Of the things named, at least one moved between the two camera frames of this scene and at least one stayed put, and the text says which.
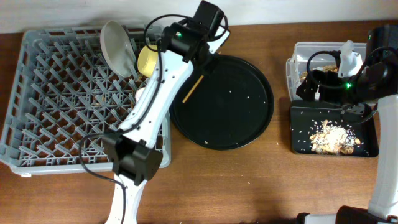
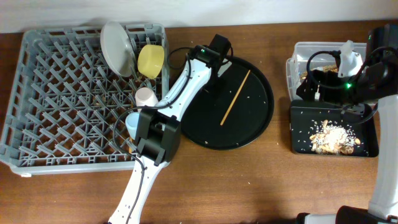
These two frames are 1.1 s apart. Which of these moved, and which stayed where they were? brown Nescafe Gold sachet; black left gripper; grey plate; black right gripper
Moved: black left gripper
Stayed: black right gripper; grey plate; brown Nescafe Gold sachet
